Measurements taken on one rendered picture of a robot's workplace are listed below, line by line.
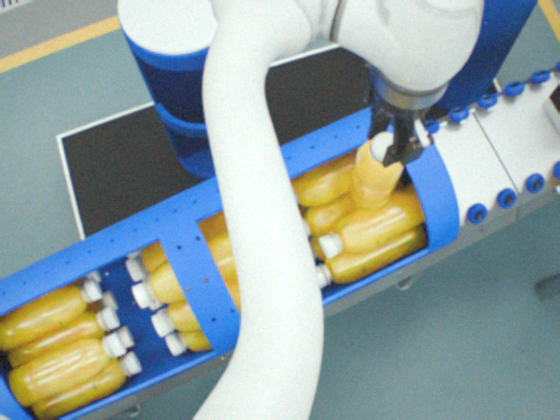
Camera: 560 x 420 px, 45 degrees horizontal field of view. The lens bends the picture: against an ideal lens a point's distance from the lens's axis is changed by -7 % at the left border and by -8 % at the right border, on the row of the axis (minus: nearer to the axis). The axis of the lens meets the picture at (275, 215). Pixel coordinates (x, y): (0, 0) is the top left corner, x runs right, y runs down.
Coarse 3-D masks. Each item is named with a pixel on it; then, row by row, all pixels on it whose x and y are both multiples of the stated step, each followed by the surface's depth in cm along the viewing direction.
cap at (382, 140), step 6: (384, 132) 101; (378, 138) 100; (384, 138) 100; (390, 138) 100; (372, 144) 100; (378, 144) 100; (384, 144) 100; (390, 144) 100; (372, 150) 101; (378, 150) 100; (384, 150) 100; (378, 156) 100
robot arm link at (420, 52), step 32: (352, 0) 63; (384, 0) 61; (416, 0) 58; (448, 0) 58; (480, 0) 60; (352, 32) 65; (384, 32) 63; (416, 32) 60; (448, 32) 60; (384, 64) 67; (416, 64) 65; (448, 64) 64
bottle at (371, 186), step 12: (360, 156) 105; (372, 156) 102; (360, 168) 106; (372, 168) 103; (384, 168) 103; (396, 168) 104; (360, 180) 108; (372, 180) 105; (384, 180) 105; (396, 180) 107; (360, 192) 113; (372, 192) 110; (384, 192) 110; (360, 204) 118; (372, 204) 116; (384, 204) 119
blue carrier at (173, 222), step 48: (288, 144) 123; (336, 144) 118; (192, 192) 120; (432, 192) 115; (96, 240) 117; (144, 240) 113; (192, 240) 112; (432, 240) 120; (0, 288) 115; (48, 288) 112; (192, 288) 111; (336, 288) 131; (144, 336) 135; (0, 384) 108; (144, 384) 118
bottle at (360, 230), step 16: (400, 192) 123; (416, 192) 122; (384, 208) 122; (400, 208) 121; (416, 208) 122; (352, 224) 121; (368, 224) 121; (384, 224) 121; (400, 224) 122; (416, 224) 123; (336, 240) 122; (352, 240) 121; (368, 240) 121; (384, 240) 123
